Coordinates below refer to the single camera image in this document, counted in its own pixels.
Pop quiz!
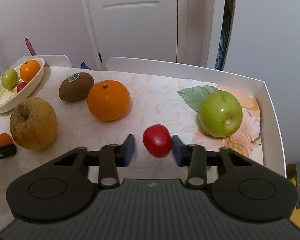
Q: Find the red cherry tomato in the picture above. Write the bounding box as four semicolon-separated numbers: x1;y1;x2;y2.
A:
142;124;172;158
16;82;27;93

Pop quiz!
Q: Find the green apple front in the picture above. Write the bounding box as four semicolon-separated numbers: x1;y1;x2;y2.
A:
1;68;18;89

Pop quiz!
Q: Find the green apple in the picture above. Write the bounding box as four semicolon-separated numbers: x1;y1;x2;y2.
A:
198;90;243;138
1;68;18;89

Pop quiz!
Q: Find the orange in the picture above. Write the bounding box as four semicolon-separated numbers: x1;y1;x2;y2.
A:
87;80;131;122
19;60;40;83

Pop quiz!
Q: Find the small tangerine lower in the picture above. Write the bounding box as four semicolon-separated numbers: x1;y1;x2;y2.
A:
0;133;13;147

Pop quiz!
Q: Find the large red yellow apple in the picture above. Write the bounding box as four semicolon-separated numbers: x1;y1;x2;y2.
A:
10;96;58;151

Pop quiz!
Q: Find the green apple far right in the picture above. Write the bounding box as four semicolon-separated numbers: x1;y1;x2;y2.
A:
198;90;243;138

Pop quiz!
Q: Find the cream duck print plate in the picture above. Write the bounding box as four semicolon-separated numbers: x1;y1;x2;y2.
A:
0;57;45;113

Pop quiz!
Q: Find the white tray table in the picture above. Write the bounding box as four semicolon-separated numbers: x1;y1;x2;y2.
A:
0;55;286;231

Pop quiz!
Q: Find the brown kiwi with sticker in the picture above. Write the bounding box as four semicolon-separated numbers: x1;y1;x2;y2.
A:
59;72;94;102

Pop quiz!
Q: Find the pink stick tool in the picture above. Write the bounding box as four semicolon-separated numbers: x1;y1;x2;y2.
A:
24;37;37;56

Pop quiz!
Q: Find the white panel door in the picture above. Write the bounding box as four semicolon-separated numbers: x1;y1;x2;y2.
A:
81;0;187;70

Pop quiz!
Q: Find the white wardrobe sliding door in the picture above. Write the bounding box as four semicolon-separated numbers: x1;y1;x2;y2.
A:
224;0;300;164

